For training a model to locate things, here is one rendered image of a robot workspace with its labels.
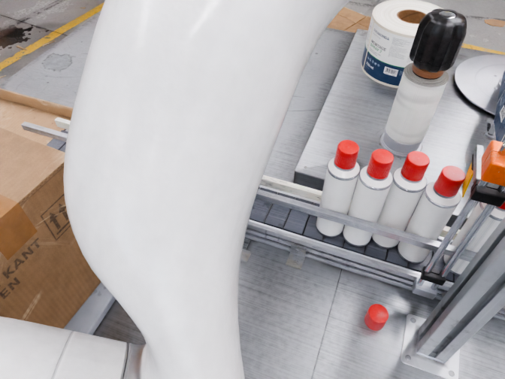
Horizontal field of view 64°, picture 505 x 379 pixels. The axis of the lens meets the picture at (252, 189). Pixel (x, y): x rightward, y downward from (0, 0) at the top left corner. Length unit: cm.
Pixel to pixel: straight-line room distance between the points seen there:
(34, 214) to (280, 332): 42
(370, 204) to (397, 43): 53
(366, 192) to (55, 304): 51
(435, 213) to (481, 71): 69
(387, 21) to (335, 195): 58
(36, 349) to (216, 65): 18
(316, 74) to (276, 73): 108
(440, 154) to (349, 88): 30
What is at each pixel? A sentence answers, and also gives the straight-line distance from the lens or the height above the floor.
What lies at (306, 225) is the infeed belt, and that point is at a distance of 78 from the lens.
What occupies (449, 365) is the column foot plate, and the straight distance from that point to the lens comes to 77.
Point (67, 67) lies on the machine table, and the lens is 139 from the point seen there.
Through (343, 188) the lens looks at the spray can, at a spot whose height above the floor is 102.
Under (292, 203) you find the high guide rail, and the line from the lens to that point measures 71.
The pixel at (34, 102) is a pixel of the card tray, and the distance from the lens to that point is 123.
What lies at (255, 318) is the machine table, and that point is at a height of 83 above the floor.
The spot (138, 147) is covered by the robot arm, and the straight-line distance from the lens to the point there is 17.
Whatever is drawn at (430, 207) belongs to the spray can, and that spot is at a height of 103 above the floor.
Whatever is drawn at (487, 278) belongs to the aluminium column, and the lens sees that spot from 55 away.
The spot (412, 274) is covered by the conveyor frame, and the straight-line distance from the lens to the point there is 77.
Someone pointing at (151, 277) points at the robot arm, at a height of 135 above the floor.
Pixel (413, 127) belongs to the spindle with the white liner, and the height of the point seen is 96.
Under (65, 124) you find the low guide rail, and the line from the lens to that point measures 102.
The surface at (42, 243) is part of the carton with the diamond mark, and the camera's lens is 63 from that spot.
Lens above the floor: 150
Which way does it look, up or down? 49 degrees down
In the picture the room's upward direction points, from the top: straight up
